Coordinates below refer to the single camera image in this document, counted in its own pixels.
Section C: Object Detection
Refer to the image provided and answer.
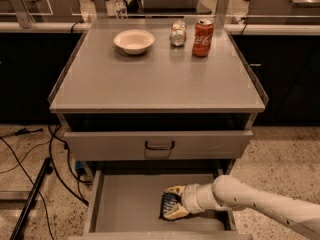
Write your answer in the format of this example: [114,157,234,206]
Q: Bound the black bar on floor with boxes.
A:
[10,158,52,240]

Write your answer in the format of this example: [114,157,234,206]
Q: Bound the grey top drawer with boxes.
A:
[64,130,252,161]

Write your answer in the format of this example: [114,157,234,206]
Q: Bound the white counter rail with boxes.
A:
[0,22,320,36]

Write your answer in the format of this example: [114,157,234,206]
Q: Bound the clear glass jar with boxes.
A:
[170,19,186,47]

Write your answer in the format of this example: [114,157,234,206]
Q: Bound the blue rxbar blueberry bar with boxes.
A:
[160,193,181,219]

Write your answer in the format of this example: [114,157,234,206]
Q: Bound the white ceramic bowl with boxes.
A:
[114,30,155,55]

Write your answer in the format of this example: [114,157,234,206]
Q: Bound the clear plastic water bottle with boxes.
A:
[115,0,127,19]

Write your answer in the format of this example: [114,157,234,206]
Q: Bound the black floor cable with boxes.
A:
[0,123,93,240]

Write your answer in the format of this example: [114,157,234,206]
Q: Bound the grey drawer cabinet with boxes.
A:
[48,17,270,240]

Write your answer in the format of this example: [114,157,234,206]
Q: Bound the black drawer handle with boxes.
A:
[144,141,175,151]

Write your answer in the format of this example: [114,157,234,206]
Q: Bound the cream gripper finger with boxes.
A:
[163,204,189,220]
[164,185,186,198]

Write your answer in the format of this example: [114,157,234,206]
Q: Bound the red coca-cola can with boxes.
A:
[192,19,214,57]

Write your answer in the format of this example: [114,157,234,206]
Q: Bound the grey open middle drawer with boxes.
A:
[68,171,253,240]

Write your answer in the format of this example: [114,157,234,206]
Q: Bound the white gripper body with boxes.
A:
[181,183,220,214]

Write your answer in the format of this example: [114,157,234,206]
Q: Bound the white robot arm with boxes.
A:
[160,175,320,240]

